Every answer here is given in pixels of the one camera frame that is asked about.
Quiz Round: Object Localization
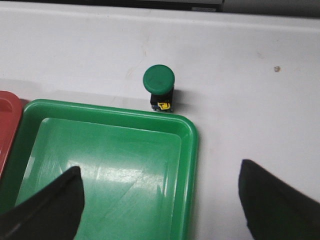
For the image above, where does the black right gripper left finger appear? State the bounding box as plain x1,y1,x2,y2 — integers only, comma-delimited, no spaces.
0,166,84,240

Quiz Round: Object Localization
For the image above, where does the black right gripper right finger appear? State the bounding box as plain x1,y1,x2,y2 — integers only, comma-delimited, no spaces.
238,159,320,240

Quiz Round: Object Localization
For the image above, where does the green mushroom push button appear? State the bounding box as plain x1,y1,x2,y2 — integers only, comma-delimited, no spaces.
142,64,175,112

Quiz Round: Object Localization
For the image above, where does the green plastic tray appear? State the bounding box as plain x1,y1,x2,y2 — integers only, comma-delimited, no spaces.
0,99,198,240

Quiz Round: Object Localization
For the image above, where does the red plastic tray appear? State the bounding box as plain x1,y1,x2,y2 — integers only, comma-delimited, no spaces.
0,90,23,177

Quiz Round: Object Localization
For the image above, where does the grey stone counter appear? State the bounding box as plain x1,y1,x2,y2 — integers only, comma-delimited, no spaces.
0,0,320,16

